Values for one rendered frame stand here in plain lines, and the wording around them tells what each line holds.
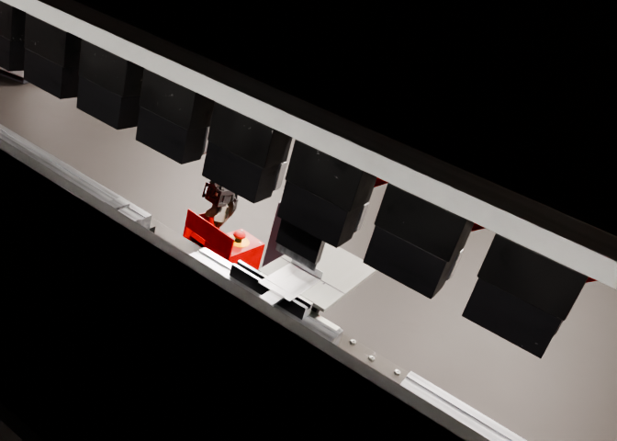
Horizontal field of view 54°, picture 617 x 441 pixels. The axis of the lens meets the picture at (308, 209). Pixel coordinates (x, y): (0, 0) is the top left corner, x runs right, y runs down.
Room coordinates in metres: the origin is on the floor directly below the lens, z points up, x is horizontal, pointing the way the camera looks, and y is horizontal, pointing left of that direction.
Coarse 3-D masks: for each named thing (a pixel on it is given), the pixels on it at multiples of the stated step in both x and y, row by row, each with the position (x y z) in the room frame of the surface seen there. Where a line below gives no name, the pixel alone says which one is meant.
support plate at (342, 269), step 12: (324, 252) 1.30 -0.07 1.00; (336, 252) 1.31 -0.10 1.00; (348, 252) 1.33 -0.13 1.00; (276, 264) 1.18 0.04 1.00; (324, 264) 1.24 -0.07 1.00; (336, 264) 1.25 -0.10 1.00; (348, 264) 1.27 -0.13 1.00; (360, 264) 1.29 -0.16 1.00; (324, 276) 1.19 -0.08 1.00; (336, 276) 1.20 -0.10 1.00; (348, 276) 1.22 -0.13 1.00; (360, 276) 1.23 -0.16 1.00; (312, 288) 1.12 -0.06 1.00; (324, 288) 1.13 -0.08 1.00; (348, 288) 1.16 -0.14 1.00; (312, 300) 1.07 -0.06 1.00; (324, 300) 1.09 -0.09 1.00; (336, 300) 1.10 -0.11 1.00
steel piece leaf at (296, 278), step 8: (288, 264) 1.19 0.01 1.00; (296, 264) 1.19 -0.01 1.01; (280, 272) 1.15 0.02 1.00; (288, 272) 1.16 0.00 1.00; (296, 272) 1.16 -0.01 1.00; (304, 272) 1.17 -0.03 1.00; (312, 272) 1.17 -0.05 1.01; (320, 272) 1.17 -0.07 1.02; (272, 280) 1.10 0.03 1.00; (280, 280) 1.11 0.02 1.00; (288, 280) 1.12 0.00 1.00; (296, 280) 1.13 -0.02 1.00; (304, 280) 1.14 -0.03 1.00; (312, 280) 1.15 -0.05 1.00; (288, 288) 1.09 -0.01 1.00; (296, 288) 1.10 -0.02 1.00; (304, 288) 1.11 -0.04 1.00; (296, 296) 1.07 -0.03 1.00
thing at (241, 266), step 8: (232, 264) 1.13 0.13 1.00; (240, 264) 1.14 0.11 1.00; (232, 272) 1.12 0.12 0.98; (240, 272) 1.12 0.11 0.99; (248, 272) 1.11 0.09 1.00; (256, 272) 1.12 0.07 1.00; (240, 280) 1.11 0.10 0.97; (248, 280) 1.11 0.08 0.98; (256, 280) 1.10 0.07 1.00; (256, 288) 1.09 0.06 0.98; (264, 288) 1.09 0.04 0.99; (280, 304) 1.07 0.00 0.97; (288, 304) 1.06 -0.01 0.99; (296, 304) 1.05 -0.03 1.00; (304, 304) 1.07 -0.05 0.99; (312, 304) 1.07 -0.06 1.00; (296, 312) 1.05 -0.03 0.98; (304, 312) 1.04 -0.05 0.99
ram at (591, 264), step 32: (32, 0) 1.40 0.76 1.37; (96, 32) 1.31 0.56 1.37; (160, 64) 1.22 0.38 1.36; (224, 96) 1.14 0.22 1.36; (288, 128) 1.07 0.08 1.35; (352, 160) 1.01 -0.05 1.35; (384, 160) 0.99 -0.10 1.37; (416, 192) 0.96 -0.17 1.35; (448, 192) 0.93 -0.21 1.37; (480, 224) 0.90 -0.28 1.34; (512, 224) 0.88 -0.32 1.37; (576, 256) 0.84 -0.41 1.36
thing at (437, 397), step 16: (400, 384) 0.93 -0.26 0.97; (416, 384) 0.94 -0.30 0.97; (432, 384) 0.95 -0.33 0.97; (432, 400) 0.91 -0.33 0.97; (448, 400) 0.92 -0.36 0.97; (464, 416) 0.89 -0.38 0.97; (480, 416) 0.90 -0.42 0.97; (480, 432) 0.86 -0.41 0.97; (496, 432) 0.87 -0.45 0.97; (512, 432) 0.88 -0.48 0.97
